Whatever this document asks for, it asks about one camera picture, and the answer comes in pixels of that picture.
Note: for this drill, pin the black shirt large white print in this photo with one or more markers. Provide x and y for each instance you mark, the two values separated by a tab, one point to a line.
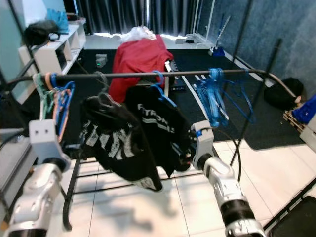
118	143

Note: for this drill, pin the red shirt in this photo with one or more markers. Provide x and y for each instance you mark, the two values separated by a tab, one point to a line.
138	57

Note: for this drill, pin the thin orange hanger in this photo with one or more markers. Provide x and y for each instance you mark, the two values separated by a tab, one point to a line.
50	80

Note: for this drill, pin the thin blue hanger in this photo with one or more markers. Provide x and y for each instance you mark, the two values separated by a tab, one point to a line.
70	94

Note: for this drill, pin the black slanted pole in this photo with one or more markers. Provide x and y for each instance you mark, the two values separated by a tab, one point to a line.
272	59

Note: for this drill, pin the white shelf unit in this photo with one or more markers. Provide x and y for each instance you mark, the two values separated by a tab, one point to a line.
49	54

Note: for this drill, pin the grey adapter with green light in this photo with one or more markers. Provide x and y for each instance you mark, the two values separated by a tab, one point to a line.
101	60

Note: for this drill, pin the black metal clothes rack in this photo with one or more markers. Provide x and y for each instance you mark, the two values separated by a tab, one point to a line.
182	75

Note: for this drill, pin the bright blue bundle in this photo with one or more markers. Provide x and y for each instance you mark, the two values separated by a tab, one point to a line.
60	19

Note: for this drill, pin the black round bag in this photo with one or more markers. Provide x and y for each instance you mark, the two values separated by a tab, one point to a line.
282	94

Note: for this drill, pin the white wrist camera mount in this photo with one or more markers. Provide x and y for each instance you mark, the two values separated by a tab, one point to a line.
44	138
202	143

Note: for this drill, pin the black clothes hanger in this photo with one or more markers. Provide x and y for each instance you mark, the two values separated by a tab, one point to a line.
106	96

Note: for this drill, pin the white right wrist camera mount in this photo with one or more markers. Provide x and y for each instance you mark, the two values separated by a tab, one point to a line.
202	143

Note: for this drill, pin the blue fabric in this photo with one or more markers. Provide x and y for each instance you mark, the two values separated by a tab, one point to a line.
306	111

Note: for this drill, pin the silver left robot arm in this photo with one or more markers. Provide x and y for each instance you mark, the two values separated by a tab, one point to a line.
37	197

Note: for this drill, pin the white plastic bag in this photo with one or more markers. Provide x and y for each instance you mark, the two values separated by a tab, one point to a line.
139	33

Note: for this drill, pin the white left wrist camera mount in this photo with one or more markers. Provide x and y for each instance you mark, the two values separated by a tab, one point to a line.
44	138

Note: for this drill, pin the black shirt small white lettering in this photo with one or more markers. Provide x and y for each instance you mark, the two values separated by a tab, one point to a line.
170	143

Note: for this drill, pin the black carpet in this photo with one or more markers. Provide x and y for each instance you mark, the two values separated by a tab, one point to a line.
271	131

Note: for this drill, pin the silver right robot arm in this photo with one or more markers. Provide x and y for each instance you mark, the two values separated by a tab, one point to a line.
224	182

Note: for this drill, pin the black floor mat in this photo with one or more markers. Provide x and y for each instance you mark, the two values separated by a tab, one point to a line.
296	219

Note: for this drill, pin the black shoulder bag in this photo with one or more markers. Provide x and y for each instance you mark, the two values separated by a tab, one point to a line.
42	33

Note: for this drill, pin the black curtain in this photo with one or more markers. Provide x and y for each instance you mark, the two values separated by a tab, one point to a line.
128	15

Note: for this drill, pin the blue plastic hanger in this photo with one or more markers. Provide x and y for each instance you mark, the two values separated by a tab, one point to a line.
215	101
162	89
219	75

